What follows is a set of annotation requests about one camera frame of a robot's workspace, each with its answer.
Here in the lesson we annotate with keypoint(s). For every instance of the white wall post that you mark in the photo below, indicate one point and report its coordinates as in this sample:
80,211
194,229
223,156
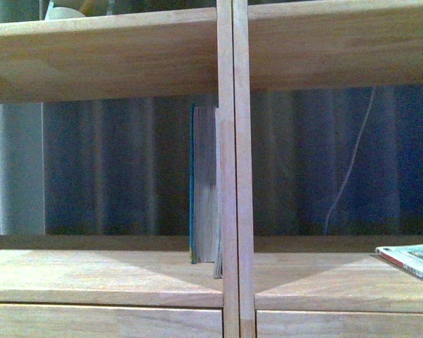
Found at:
21,170

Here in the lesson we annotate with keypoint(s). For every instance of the thin book beside divider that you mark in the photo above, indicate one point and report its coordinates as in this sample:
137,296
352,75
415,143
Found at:
218,265

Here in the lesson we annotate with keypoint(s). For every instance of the blue cover thick book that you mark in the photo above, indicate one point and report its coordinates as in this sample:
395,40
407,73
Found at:
204,225

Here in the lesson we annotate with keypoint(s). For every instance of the dark blue curtain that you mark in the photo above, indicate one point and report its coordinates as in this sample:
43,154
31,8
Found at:
337,161

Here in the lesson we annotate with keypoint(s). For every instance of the light wooden bookshelf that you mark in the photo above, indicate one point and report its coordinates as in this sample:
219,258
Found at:
231,48

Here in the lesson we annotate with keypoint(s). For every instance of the red white spine book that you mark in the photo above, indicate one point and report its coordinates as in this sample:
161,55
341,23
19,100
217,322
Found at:
409,258

